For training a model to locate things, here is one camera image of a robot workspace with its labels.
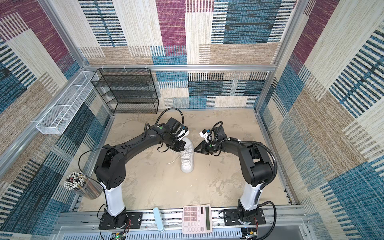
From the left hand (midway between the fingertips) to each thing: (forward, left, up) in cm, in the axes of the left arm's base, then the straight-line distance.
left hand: (184, 147), depth 88 cm
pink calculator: (-35, -6, -8) cm, 36 cm away
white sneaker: (-3, -2, -6) cm, 7 cm away
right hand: (-1, -6, -4) cm, 7 cm away
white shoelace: (-2, +5, -9) cm, 10 cm away
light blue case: (-35, +12, -7) cm, 37 cm away
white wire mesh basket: (+3, +59, +23) cm, 64 cm away
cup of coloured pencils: (-22, +47, +7) cm, 52 cm away
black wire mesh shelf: (+43, +41, +8) cm, 60 cm away
